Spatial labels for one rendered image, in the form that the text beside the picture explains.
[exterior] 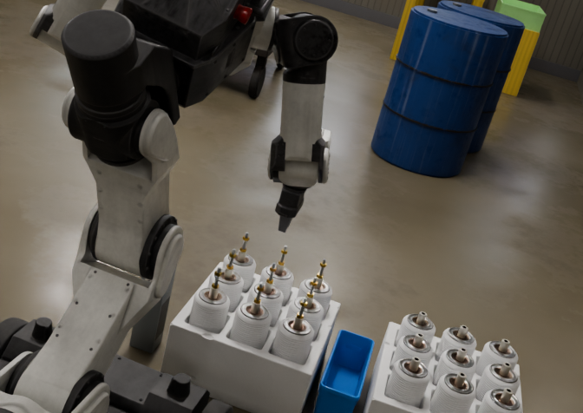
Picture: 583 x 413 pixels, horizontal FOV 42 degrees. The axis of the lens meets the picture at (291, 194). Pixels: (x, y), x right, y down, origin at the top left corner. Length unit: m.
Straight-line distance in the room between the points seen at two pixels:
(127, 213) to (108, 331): 0.24
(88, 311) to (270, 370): 0.58
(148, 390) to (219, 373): 0.31
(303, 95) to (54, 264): 1.24
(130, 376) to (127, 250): 0.36
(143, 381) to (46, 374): 0.32
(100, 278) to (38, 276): 0.87
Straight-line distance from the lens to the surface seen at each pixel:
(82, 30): 1.24
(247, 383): 2.03
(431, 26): 3.92
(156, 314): 2.13
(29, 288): 2.41
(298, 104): 1.56
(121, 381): 1.79
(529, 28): 6.62
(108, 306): 1.59
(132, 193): 1.48
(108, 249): 1.60
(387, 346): 2.16
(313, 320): 2.06
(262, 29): 1.53
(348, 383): 2.28
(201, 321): 2.01
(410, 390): 1.96
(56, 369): 1.55
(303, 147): 1.57
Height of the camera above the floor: 1.32
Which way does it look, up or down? 23 degrees down
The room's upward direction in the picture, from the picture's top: 15 degrees clockwise
